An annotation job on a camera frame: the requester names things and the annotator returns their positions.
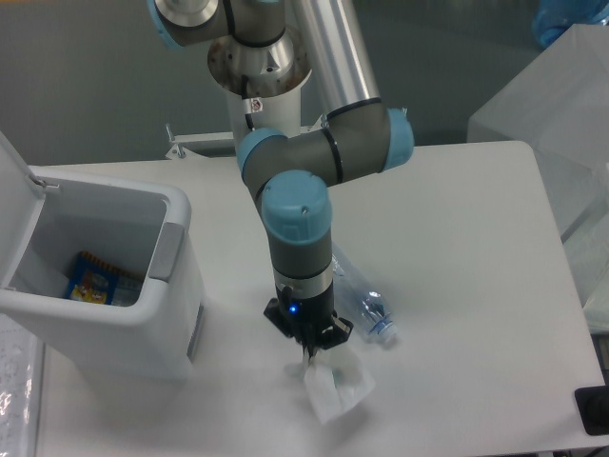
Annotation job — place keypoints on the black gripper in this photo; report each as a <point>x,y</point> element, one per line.
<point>312,321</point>

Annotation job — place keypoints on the white plastic wrapper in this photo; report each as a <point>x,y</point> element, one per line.
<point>335,381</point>

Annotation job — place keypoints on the crushed clear plastic bottle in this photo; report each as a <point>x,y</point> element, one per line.
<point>360,302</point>

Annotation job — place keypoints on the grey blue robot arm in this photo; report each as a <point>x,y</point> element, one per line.
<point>310,117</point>

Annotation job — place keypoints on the white trash can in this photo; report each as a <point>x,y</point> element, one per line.
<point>49,217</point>

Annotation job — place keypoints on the blue orange snack packet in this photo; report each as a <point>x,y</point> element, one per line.
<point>95,281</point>

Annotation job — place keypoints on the black device at edge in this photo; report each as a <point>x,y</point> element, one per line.
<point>592,403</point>

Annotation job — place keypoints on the translucent plastic box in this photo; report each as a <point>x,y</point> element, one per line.
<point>558,105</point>

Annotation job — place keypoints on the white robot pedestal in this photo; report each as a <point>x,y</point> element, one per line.
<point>281,112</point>

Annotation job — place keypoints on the white pedestal foot bracket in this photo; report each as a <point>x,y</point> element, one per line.
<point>228,143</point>

